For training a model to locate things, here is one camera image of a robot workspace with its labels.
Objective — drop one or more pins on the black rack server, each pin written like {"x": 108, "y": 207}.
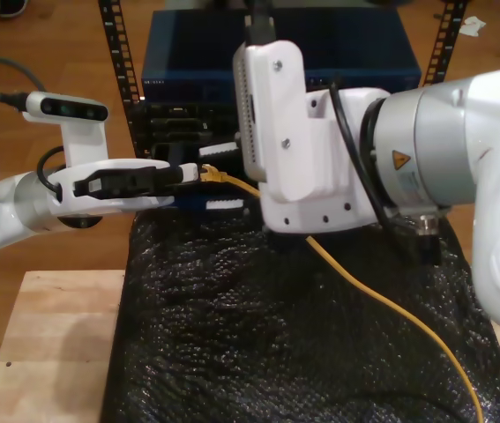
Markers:
{"x": 179, "y": 121}

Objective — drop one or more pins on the black bubble wrap mat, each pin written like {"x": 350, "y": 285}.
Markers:
{"x": 232, "y": 352}

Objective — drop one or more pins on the white crumpled paper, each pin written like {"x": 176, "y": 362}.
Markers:
{"x": 472, "y": 27}

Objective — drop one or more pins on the person's shoe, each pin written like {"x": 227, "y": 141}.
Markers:
{"x": 11, "y": 8}

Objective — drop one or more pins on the blue network switch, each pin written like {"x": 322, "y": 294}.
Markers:
{"x": 188, "y": 44}

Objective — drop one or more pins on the black perforated rack post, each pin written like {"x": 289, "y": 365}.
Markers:
{"x": 114, "y": 44}
{"x": 450, "y": 35}

